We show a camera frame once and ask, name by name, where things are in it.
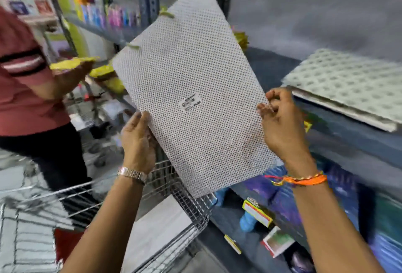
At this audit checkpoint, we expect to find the row of colourful bottles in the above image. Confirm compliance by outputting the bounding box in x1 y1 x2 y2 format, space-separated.
71 0 142 30

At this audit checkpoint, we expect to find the white green product card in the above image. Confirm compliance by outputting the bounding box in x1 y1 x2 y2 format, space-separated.
260 226 295 258

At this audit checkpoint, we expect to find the pile of yellow packets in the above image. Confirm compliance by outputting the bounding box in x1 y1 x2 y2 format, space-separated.
89 62 127 95

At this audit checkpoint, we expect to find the small yellow shelf label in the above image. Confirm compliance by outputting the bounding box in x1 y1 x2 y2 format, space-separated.
224 234 242 255

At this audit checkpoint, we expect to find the yellow packet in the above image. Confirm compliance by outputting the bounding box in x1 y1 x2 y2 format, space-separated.
50 57 100 71

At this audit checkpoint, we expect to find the person's left hand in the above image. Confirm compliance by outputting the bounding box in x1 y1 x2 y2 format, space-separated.
120 111 157 175

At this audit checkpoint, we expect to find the grey metal shelf rack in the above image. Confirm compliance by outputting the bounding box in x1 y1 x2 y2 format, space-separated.
41 0 402 273

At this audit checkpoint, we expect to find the wire shopping cart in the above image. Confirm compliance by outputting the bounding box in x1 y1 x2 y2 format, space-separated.
0 160 218 273

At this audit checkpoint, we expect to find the person's right hand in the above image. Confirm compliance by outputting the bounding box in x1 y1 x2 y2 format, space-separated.
256 88 315 165

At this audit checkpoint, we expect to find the white flat board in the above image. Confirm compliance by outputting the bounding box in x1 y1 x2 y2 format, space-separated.
122 194 193 273

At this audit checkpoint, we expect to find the stack of blue purple packets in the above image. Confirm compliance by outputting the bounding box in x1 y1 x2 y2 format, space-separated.
242 160 402 273

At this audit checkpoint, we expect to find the person's right forearm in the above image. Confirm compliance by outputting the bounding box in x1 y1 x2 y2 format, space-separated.
284 157 386 273

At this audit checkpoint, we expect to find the stack of white perforated mats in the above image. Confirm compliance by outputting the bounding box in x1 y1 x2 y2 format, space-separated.
281 48 402 133

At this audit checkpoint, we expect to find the yellow shelf price label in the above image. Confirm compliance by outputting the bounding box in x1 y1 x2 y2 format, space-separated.
241 198 273 228

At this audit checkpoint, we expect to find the white perforated mat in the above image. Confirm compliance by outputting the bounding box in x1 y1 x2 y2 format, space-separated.
112 0 283 199

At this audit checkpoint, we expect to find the orange thread bracelet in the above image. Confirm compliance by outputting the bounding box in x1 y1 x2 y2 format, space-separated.
264 171 328 187

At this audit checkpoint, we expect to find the blue plastic item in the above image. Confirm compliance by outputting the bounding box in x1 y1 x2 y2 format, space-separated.
240 211 257 233

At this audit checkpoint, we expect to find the red cart seat flap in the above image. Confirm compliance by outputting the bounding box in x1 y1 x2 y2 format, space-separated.
53 228 84 264

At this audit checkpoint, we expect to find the silver wristwatch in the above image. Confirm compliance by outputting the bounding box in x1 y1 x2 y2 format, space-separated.
117 166 148 185

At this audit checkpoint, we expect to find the person's left forearm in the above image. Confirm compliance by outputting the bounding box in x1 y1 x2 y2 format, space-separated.
61 171 147 273

